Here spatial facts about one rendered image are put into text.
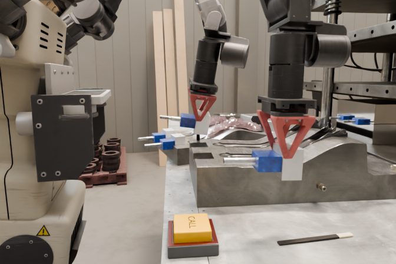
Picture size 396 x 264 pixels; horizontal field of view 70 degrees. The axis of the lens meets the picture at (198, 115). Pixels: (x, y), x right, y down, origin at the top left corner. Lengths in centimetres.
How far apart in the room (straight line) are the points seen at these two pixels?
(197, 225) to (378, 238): 31
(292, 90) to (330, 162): 26
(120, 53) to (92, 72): 45
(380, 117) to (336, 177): 75
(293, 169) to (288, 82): 15
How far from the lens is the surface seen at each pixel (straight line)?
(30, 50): 58
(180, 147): 90
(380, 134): 144
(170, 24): 387
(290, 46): 48
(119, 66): 400
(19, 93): 63
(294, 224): 60
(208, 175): 61
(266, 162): 49
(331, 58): 52
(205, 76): 71
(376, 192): 77
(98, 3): 86
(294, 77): 48
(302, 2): 49
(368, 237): 61
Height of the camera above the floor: 108
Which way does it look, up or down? 8 degrees down
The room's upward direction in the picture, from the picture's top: straight up
